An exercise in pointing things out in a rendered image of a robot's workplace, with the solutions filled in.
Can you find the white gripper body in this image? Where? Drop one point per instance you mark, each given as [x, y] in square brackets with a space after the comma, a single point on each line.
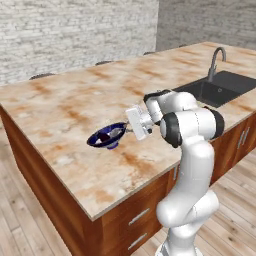
[137, 120]

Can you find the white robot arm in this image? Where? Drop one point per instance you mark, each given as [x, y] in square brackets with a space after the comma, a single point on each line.
[196, 166]

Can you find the grey fish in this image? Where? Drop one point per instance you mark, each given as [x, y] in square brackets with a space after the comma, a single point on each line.
[115, 132]

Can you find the blue bowl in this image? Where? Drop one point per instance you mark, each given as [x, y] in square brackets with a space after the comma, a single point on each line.
[110, 142]

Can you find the dark purple eggplant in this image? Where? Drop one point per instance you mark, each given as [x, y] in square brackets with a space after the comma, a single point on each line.
[104, 137]

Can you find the wooden cupboard door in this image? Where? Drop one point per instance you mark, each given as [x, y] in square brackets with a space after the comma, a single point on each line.
[250, 146]
[170, 186]
[226, 156]

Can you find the black sink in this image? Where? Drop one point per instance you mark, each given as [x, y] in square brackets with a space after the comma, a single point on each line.
[220, 88]

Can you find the grey tap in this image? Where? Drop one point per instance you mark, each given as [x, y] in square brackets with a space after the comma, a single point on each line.
[212, 68]

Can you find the wooden drawer front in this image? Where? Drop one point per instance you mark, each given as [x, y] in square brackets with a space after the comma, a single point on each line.
[116, 213]
[116, 245]

